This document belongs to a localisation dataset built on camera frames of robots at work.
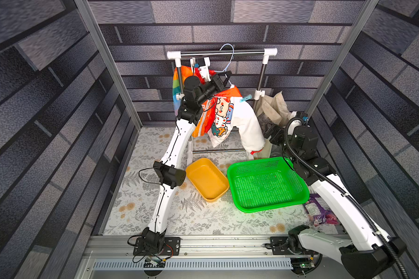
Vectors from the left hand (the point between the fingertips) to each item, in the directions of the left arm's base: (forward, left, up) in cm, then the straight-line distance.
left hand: (233, 70), depth 66 cm
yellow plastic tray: (-20, +10, -54) cm, 58 cm away
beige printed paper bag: (+11, -26, -26) cm, 39 cm away
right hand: (-13, -17, -16) cm, 27 cm away
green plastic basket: (-22, -22, -53) cm, 61 cm away
